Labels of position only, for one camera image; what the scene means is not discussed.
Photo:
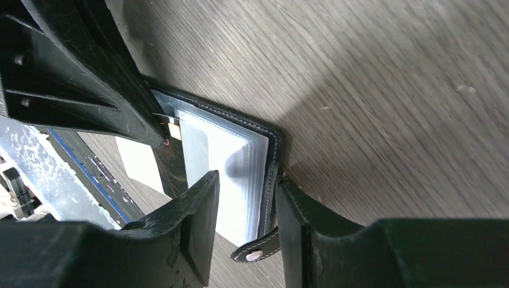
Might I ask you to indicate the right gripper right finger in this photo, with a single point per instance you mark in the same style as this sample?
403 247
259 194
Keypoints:
320 248

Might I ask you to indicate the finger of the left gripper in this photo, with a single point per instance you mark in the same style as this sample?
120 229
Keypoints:
65 65

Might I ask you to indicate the black credit card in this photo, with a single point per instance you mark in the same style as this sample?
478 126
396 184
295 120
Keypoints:
169 158

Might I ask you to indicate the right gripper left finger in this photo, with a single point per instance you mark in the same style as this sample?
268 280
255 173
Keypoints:
170 247

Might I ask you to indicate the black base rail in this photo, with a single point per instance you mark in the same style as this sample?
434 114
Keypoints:
92 173

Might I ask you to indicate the black card holder wallet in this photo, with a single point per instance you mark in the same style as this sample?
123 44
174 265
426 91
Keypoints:
244 150

